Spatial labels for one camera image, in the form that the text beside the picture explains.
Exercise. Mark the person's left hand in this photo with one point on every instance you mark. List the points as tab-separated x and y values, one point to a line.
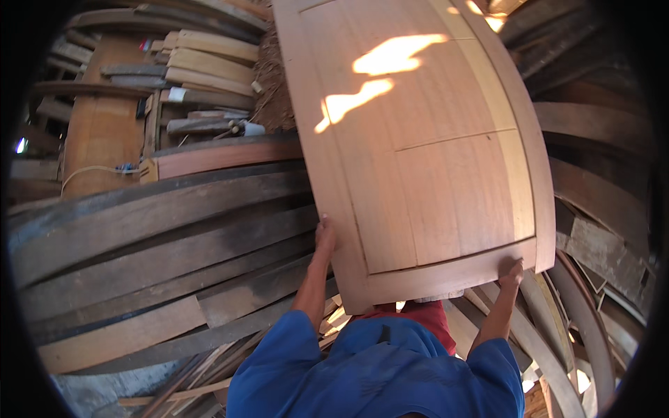
325	241

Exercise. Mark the person's right hand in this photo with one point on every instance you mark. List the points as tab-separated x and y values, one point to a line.
511	274

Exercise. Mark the person's left fingers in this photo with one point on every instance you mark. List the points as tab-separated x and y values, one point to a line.
324	222

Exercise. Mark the person's right fingers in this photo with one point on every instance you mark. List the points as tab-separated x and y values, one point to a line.
511	265

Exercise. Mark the light wooden door panel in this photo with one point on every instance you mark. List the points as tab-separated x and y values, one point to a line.
418	156

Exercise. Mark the heap of curved dark boards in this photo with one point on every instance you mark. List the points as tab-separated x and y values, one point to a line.
590	209

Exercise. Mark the person's legs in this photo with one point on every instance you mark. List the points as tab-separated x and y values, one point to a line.
426	316

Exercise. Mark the white plastic container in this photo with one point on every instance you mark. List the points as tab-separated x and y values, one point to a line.
254	129

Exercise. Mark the reddish wooden beam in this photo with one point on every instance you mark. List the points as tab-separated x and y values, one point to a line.
224	156

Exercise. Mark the pile of brown wood shavings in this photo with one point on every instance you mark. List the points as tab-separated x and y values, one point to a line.
273	89

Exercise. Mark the person's body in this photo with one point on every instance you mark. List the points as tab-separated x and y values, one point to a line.
376	376

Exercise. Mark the heap of dark long planks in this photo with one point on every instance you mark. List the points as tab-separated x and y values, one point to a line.
157	251

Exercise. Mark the stack of light sawn planks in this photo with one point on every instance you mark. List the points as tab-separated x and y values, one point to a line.
209	73

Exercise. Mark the heap of thin wood strips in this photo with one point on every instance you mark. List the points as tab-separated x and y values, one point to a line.
193	384

